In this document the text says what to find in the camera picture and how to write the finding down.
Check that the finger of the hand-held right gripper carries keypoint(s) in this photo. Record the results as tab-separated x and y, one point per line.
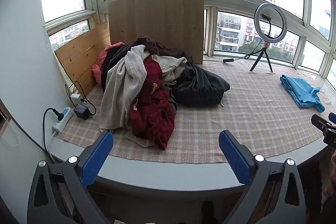
332	117
319	121

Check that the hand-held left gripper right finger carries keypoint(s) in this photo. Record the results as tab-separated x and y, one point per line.
233	158

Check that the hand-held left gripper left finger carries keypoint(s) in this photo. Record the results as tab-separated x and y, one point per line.
97	158

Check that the cream ribbed knit sweater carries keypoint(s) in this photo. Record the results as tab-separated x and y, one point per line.
118	87

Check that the blue garment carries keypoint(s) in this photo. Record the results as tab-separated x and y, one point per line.
299	90

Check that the black power adapter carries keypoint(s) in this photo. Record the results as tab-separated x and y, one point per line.
82	111

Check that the pink plaid mat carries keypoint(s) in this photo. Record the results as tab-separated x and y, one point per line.
236	108

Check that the white power strip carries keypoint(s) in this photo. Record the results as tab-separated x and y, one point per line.
63	119

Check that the white charger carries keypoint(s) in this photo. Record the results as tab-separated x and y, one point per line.
76	98

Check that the dark red garment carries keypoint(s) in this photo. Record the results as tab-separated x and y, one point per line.
152	119

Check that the small black tripod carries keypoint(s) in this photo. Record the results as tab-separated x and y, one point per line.
261	54

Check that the pink garment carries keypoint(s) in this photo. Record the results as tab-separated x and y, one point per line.
101	58

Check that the pine plank panel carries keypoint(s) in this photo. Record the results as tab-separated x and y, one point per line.
78	56

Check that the black phone clamp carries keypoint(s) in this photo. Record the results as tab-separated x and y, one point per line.
266	16

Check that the dark brown garment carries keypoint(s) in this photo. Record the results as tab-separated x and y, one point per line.
149	43

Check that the large light wooden board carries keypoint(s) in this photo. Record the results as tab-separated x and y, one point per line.
157	19

